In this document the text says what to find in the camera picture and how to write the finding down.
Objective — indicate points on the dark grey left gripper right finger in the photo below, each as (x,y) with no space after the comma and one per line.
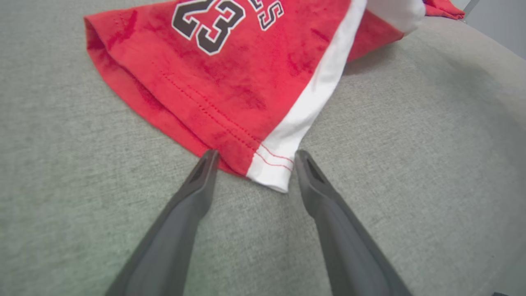
(353,263)

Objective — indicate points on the red basketball jersey number 23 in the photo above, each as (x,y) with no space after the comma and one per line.
(230,78)

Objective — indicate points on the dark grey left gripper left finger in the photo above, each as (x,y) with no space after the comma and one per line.
(164,255)

